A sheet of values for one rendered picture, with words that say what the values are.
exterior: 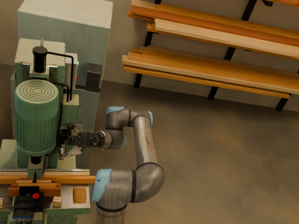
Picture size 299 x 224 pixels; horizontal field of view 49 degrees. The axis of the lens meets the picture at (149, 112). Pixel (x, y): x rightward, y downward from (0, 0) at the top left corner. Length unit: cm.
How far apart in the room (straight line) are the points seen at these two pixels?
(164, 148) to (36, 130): 218
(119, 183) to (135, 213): 175
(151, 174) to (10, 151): 115
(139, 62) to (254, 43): 120
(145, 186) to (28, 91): 62
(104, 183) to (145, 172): 15
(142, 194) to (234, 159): 261
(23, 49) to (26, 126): 40
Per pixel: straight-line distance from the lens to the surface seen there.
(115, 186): 116
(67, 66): 168
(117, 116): 167
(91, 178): 184
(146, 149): 137
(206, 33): 341
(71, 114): 174
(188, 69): 363
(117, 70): 411
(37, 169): 170
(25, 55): 163
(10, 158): 211
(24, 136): 151
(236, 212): 326
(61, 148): 180
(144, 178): 118
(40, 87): 145
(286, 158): 414
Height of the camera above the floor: 238
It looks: 38 degrees down
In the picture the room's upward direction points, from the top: 17 degrees clockwise
